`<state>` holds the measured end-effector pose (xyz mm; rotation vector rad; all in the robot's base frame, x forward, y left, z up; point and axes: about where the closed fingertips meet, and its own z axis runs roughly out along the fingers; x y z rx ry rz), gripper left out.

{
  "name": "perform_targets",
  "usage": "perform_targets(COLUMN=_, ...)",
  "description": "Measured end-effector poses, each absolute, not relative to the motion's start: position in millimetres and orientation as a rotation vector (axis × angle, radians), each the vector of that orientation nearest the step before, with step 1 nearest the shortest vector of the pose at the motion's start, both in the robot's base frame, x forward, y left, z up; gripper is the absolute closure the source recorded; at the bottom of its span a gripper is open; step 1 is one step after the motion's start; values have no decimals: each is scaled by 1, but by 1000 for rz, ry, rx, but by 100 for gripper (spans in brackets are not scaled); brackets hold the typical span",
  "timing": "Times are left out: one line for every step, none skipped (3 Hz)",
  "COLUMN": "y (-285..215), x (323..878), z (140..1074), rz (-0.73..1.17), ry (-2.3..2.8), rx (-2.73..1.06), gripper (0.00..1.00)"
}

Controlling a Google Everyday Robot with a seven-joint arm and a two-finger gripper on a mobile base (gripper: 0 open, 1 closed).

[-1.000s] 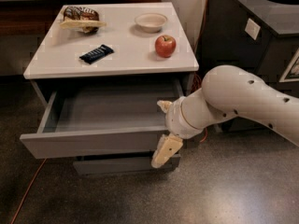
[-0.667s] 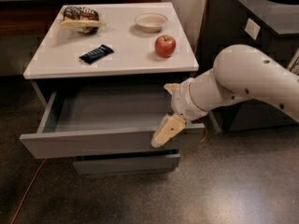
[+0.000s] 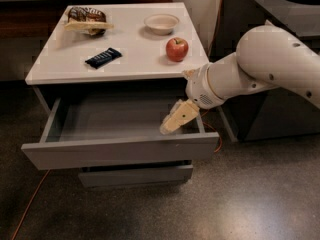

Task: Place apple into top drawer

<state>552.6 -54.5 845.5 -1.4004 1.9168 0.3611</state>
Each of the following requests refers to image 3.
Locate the grey bottom drawer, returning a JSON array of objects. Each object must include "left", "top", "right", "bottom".
[{"left": 78, "top": 160, "right": 193, "bottom": 188}]

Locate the white label on bin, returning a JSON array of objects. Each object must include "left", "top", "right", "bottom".
[{"left": 265, "top": 20, "right": 274, "bottom": 26}]

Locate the grey drawer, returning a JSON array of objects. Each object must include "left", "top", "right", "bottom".
[
  {"left": 78, "top": 160, "right": 193, "bottom": 188},
  {"left": 22, "top": 85, "right": 219, "bottom": 170}
]

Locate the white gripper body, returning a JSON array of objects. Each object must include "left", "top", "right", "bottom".
[{"left": 186, "top": 53, "right": 276, "bottom": 109}]

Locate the orange extension cable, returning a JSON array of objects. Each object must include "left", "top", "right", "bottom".
[{"left": 10, "top": 0, "right": 234, "bottom": 240}]

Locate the dark blue snack bar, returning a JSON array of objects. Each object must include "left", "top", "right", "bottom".
[{"left": 86, "top": 48, "right": 122, "bottom": 69}]

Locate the white paper bowl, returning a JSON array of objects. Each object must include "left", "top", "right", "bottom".
[{"left": 144, "top": 14, "right": 179, "bottom": 35}]

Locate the brown chip bag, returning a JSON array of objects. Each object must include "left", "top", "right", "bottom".
[{"left": 64, "top": 6, "right": 114, "bottom": 36}]

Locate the dark wooden bench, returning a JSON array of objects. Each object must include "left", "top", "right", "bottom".
[{"left": 0, "top": 0, "right": 172, "bottom": 39}]

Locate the black trash bin cabinet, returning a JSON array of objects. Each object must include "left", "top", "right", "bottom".
[{"left": 210, "top": 0, "right": 320, "bottom": 141}]

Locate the red apple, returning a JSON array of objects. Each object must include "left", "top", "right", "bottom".
[{"left": 166, "top": 37, "right": 189, "bottom": 62}]

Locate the white grey drawer cabinet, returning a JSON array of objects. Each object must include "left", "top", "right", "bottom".
[{"left": 25, "top": 1, "right": 214, "bottom": 185}]

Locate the grey top drawer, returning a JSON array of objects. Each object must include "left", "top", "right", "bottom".
[{"left": 22, "top": 85, "right": 219, "bottom": 170}]

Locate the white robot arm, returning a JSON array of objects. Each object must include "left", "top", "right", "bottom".
[{"left": 160, "top": 25, "right": 320, "bottom": 135}]

